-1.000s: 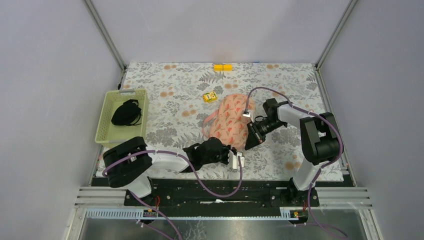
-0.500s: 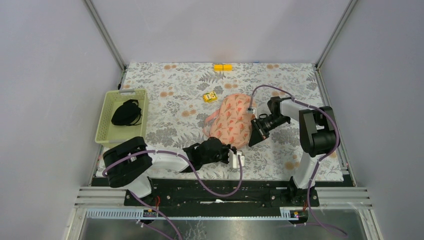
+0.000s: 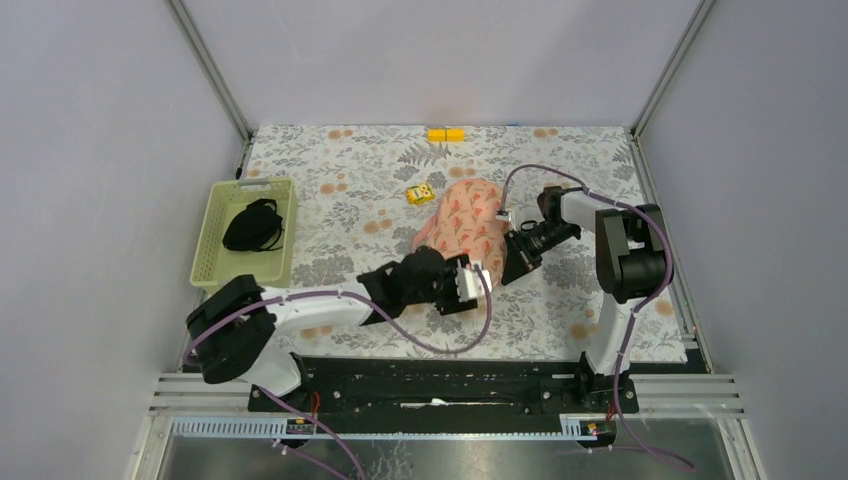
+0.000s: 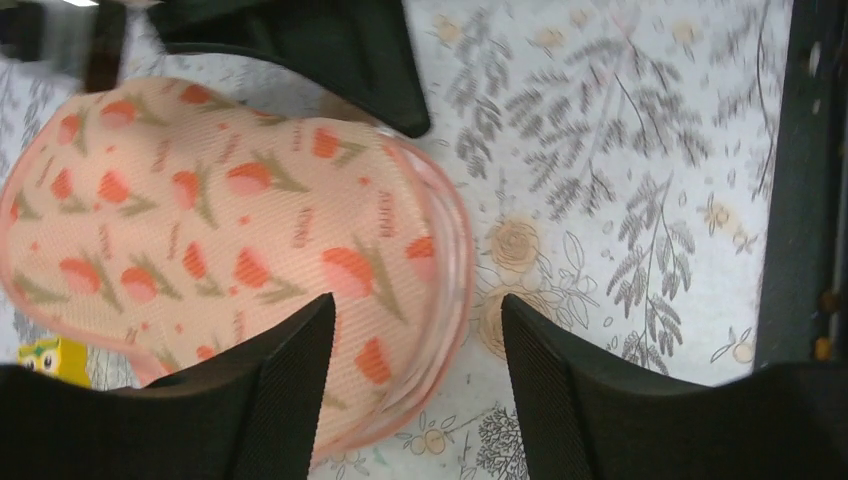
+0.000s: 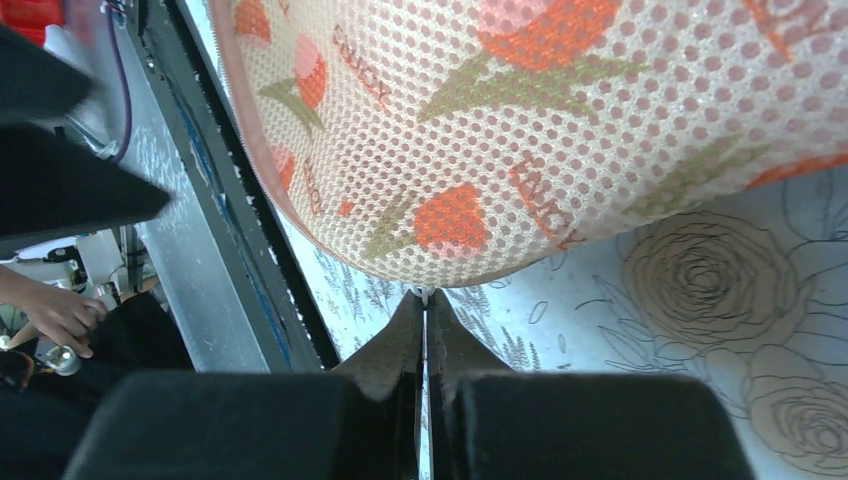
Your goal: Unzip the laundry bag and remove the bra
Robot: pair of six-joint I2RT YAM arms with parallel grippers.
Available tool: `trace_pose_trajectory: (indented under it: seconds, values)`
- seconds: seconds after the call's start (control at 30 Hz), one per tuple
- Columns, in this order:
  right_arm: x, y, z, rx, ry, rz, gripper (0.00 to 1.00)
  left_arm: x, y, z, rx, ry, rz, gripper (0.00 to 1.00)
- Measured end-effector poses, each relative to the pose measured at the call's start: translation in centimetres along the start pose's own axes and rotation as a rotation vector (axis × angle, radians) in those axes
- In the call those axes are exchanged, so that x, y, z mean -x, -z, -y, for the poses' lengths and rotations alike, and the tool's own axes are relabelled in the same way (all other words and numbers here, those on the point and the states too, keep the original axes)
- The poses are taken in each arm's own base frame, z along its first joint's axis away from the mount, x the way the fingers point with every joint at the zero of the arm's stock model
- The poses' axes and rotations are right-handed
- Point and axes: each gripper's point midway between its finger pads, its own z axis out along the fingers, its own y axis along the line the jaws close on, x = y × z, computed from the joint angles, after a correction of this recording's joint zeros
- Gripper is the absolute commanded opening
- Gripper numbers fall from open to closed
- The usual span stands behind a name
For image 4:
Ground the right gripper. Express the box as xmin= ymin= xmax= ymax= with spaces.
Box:
xmin=1 ymin=1 xmax=126 ymax=93

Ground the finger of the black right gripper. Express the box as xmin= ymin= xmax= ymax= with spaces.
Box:
xmin=146 ymin=0 xmax=431 ymax=138

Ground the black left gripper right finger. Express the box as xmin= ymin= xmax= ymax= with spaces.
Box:
xmin=501 ymin=295 xmax=847 ymax=479

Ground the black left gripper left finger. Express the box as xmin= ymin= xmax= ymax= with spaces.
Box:
xmin=1 ymin=294 xmax=336 ymax=480

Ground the pink floral mesh laundry bag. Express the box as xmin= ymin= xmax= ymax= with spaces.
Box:
xmin=1 ymin=77 xmax=473 ymax=459

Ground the yellow owl toy block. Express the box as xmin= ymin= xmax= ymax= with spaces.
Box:
xmin=17 ymin=337 xmax=91 ymax=388

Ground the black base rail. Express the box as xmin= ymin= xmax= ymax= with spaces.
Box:
xmin=753 ymin=1 xmax=847 ymax=370

